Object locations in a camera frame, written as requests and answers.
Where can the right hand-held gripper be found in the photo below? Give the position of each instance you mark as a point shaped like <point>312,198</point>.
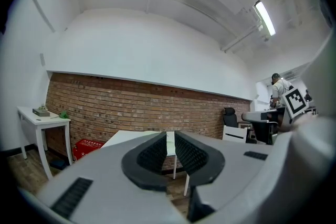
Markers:
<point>294,102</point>

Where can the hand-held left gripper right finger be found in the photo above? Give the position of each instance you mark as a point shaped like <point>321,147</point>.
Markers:
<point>225,165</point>

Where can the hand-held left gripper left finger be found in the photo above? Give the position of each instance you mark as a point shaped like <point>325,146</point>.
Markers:
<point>110,173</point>

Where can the white chair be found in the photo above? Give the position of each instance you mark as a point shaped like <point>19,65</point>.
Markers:
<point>235,134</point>

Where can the red box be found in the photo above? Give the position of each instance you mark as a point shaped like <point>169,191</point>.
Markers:
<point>88,148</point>

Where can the large white table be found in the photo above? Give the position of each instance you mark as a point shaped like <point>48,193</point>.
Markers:
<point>123,137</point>

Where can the gray desk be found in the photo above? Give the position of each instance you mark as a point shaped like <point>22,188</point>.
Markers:
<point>260,119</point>

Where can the black office chair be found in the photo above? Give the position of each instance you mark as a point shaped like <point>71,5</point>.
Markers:
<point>230,116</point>

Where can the black bag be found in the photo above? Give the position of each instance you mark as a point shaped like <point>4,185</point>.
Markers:
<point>57,164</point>

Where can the green leafy plant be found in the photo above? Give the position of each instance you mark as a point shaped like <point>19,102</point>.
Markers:
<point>63,114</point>

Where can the ceiling tube light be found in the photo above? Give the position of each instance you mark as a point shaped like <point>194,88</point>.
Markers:
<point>265,18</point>

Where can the white side table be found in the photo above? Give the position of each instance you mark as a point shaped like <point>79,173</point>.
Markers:
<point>39,119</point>

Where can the small flower plant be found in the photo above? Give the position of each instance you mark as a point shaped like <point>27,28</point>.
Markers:
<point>42,106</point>

